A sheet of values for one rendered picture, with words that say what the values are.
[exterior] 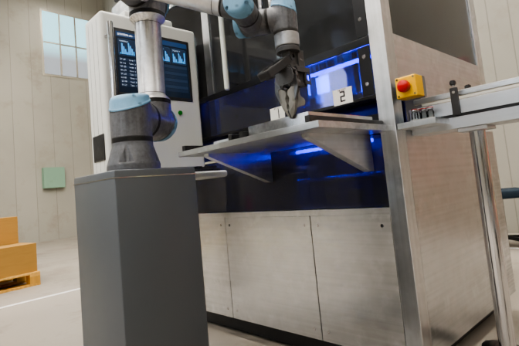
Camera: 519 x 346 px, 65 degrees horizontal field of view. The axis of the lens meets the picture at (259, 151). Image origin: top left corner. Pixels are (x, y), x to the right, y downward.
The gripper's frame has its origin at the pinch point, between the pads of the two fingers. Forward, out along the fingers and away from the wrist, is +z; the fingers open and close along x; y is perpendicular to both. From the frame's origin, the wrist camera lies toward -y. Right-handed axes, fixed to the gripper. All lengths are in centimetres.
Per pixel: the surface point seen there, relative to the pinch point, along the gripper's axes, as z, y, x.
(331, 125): 5.2, 4.8, -11.0
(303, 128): 5.4, -1.1, -5.7
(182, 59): -47, 25, 89
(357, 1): -43, 39, -4
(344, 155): 13.0, 21.5, -2.5
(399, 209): 32, 39, -10
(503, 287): 59, 54, -34
